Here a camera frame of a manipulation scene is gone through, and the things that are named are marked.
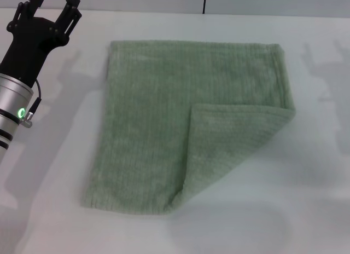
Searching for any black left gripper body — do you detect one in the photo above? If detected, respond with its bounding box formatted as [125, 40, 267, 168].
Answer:
[0, 15, 68, 88]

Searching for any green ribbed towel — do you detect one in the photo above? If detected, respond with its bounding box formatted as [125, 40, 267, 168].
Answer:
[79, 40, 298, 212]

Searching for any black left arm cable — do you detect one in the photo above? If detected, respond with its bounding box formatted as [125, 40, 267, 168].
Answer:
[22, 78, 42, 128]

